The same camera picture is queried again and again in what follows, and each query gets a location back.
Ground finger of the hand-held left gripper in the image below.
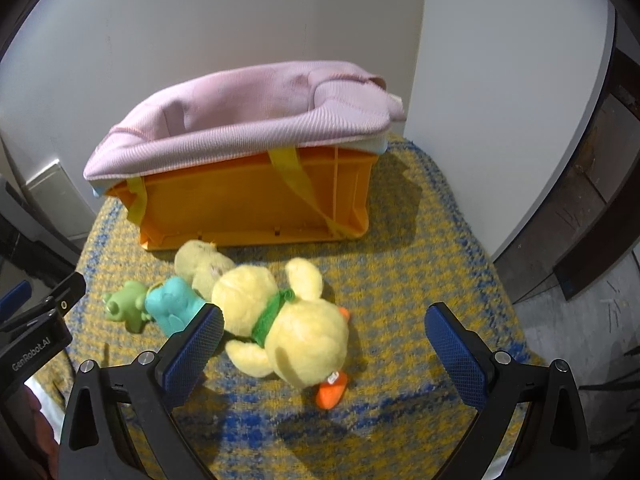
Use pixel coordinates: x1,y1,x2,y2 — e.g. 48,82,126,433
0,271,87,335
0,281,32,313

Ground pink fabric bag yellow handles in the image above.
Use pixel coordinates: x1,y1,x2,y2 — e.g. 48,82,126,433
82,60,407,239

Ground small pale yellow plush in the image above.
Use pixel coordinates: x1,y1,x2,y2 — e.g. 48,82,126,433
174,240,237,302

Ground teal toy figure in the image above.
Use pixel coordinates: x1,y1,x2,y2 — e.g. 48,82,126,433
145,276,207,337

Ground white sheet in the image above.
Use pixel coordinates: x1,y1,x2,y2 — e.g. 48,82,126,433
22,376,57,413

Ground green frog toy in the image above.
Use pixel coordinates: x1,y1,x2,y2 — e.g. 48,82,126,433
102,281,151,334

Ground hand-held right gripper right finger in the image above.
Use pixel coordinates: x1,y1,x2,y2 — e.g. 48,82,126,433
424,302,591,480

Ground person's left forearm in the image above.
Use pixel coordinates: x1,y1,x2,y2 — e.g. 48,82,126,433
20,392,62,480

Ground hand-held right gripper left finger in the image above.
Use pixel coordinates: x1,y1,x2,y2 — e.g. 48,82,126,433
59,304,226,480

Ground yellow duck plush green scarf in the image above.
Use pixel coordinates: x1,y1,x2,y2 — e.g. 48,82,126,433
212,257,353,411

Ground yellow blue woven blanket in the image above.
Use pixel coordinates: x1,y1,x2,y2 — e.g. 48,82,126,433
65,132,547,480

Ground orange plastic crate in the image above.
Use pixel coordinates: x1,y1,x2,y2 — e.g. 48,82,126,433
107,144,375,253

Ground dark wooden furniture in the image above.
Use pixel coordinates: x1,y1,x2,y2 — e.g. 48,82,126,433
492,10,640,306

